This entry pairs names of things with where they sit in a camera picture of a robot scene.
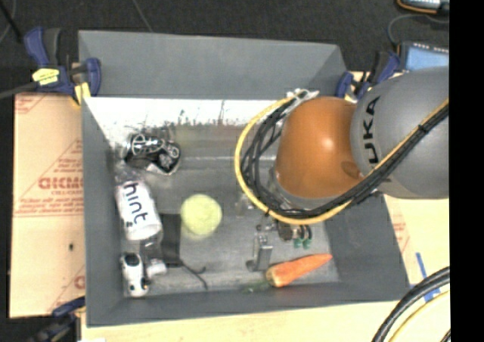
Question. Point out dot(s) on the yellow-green tennis ball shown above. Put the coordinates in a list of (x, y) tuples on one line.
[(201, 215)]

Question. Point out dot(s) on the orange toy carrot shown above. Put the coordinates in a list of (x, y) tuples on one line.
[(295, 268)]

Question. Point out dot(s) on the brown cardboard board, red print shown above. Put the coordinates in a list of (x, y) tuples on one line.
[(45, 189)]

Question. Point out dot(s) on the black and white patterned pouch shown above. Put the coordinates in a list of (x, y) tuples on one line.
[(151, 151)]

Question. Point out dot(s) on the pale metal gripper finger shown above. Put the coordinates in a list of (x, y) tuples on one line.
[(264, 255), (252, 215)]

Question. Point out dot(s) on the white and black toy animal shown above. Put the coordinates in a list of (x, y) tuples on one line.
[(133, 274)]

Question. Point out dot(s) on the grey metal bin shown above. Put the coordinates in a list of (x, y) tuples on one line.
[(211, 68)]

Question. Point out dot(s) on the clear plastic bottle, white label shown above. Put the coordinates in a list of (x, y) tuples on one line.
[(137, 212)]

